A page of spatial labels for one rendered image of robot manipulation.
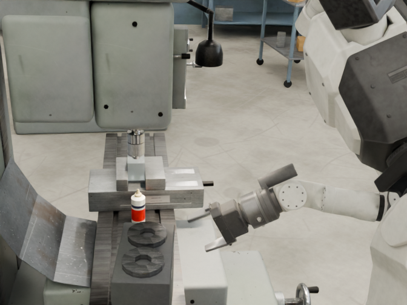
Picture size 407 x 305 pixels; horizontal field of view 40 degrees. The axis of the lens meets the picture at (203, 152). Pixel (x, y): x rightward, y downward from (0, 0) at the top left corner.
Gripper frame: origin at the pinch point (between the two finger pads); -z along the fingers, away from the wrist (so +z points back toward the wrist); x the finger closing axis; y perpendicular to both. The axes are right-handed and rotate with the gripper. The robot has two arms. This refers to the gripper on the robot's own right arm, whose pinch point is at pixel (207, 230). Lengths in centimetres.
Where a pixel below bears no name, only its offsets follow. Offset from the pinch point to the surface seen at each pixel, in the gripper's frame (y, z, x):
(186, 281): -4.8, -13.5, -16.4
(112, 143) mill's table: -77, -32, -1
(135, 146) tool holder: -17.9, -9.3, 21.2
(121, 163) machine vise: -39.4, -21.8, 7.9
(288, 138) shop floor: -284, 34, -152
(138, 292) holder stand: 27.1, -12.9, 12.0
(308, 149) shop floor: -263, 44, -157
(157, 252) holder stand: 18.7, -7.7, 13.2
